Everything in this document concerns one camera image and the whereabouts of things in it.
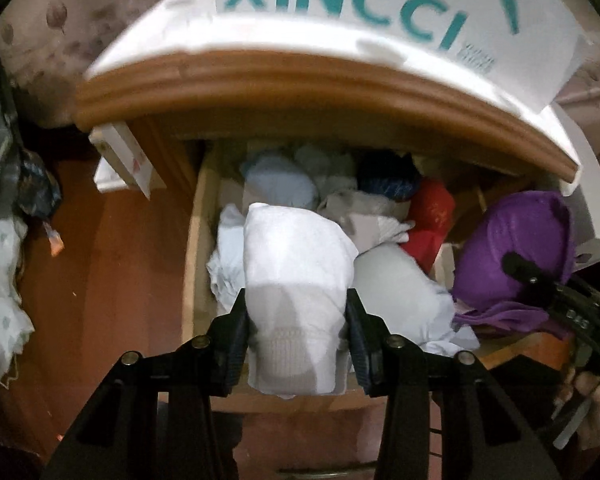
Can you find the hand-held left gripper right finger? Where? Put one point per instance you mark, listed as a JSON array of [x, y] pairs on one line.
[[360, 342]]

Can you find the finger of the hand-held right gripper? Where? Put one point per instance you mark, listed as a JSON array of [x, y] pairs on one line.
[[522, 270], [590, 332]]

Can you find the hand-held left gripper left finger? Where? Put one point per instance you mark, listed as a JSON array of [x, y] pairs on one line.
[[237, 332]]

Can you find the purple bra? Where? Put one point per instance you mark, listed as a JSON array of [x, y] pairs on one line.
[[510, 230]]

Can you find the white underwear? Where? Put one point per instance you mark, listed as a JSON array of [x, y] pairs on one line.
[[295, 270], [227, 255]]

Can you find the wooden drawer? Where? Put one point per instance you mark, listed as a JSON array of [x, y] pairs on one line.
[[195, 240]]

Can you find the navy floral underwear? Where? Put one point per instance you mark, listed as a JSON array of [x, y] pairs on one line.
[[385, 175]]

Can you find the white crumpled underwear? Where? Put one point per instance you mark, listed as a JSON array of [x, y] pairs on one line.
[[227, 255]]

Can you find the red underwear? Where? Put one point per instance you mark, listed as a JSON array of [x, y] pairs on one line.
[[430, 210]]

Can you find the beige underwear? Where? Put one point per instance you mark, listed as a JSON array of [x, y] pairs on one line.
[[360, 215]]

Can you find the light blue underwear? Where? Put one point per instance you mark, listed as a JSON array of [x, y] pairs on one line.
[[280, 180]]

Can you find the pale underwear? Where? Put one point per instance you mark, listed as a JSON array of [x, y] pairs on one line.
[[330, 165]]

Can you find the pale grey bra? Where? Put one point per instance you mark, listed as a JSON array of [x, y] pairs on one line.
[[395, 285]]

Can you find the small orange packet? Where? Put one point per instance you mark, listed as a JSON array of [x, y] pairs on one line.
[[55, 240]]

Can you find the small white box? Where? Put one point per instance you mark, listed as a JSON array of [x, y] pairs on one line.
[[120, 165]]

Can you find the white printed cloth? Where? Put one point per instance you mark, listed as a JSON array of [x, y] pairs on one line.
[[0, 310]]

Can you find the dark patterned cloth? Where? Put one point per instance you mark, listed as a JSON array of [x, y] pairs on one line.
[[37, 185]]

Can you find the wooden nightstand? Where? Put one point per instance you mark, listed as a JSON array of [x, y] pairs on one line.
[[280, 85]]

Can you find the white XINCCI cardboard box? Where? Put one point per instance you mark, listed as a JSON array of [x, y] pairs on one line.
[[145, 35]]

